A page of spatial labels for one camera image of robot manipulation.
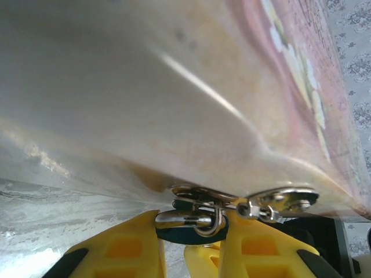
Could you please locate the pink illustrated tin box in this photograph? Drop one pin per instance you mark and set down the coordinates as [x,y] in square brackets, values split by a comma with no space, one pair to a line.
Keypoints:
[145,101]

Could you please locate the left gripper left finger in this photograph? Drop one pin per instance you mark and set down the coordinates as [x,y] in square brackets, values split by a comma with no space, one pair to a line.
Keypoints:
[121,249]

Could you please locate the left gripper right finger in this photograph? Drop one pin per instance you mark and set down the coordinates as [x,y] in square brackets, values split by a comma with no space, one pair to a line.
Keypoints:
[261,252]

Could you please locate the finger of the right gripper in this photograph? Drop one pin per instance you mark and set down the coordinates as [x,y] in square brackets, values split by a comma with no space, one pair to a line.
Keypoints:
[200,260]

